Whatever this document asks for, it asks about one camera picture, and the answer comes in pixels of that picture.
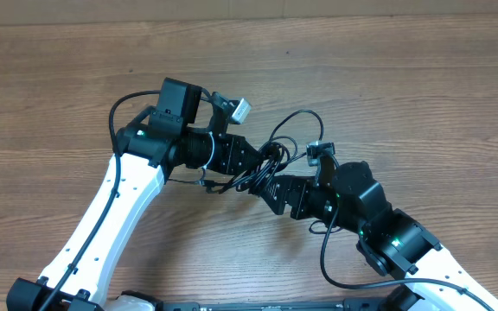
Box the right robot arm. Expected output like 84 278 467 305
260 159 498 310

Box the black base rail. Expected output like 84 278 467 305
156 297 384 311

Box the black audio cable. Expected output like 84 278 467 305
166 109 326 194

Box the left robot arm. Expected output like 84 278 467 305
6 78 261 310

